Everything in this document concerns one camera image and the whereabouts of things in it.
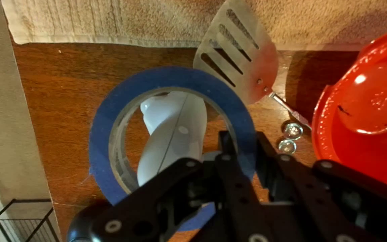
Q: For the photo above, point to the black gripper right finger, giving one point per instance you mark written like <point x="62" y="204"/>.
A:
<point x="334" y="202"/>

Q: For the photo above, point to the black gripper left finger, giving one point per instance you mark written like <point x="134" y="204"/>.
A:
<point x="160" y="208"/>

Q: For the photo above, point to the blue tape roll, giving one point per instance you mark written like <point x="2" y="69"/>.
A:
<point x="109" y="162"/>

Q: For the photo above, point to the metal slotted spatula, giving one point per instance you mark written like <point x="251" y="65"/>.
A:
<point x="238" y="51"/>

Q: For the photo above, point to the tan towel table cover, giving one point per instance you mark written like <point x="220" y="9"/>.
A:
<point x="291" y="25"/>

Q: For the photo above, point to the black wire rack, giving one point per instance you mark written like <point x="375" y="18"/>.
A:
<point x="28" y="221"/>

